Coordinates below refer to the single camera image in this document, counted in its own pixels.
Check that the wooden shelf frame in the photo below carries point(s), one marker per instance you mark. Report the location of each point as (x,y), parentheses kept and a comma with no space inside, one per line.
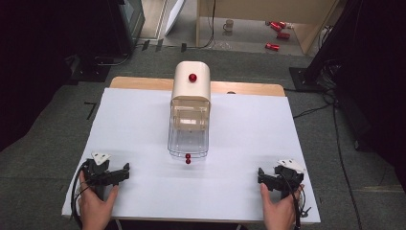
(255,8)

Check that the black stand base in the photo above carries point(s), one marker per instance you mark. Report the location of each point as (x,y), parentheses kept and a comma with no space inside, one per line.
(91,68)

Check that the clear drawer with red knob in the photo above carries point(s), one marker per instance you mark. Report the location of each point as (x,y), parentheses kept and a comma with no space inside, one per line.
(188,143)

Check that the dark monitor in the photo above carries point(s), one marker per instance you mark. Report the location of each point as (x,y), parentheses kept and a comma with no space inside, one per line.
(130,22)

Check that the red can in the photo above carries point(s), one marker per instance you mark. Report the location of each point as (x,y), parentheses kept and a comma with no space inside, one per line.
(272,47)
(282,24)
(275,26)
(283,35)

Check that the small black clip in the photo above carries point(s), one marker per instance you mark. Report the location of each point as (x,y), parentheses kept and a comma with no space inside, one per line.
(305,211)

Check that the beige mug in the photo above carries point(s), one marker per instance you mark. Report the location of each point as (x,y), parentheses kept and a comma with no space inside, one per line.
(228,25)

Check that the cream clear storage cabinet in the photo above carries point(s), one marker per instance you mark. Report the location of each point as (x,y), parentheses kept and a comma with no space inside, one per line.
(191,96)

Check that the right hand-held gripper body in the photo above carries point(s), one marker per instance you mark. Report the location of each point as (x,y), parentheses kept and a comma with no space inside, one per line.
(287,179)

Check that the black metal stand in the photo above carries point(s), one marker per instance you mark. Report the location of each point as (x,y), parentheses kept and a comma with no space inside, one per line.
(322,51)

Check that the person's left hand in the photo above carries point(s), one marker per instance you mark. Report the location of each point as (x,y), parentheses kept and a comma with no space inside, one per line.
(95,211)

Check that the person's right hand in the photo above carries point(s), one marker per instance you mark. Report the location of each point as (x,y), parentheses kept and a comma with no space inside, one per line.
(278,212)

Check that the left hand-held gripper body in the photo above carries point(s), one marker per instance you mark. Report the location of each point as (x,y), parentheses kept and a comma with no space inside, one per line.
(95,174)

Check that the wooden table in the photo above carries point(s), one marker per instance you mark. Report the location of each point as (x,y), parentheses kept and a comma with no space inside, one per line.
(143,83)

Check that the white table cover sheet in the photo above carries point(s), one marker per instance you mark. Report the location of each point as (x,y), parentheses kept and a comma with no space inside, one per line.
(242,153)

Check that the white board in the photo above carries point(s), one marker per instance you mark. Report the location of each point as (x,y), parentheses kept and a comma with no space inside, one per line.
(174,14)

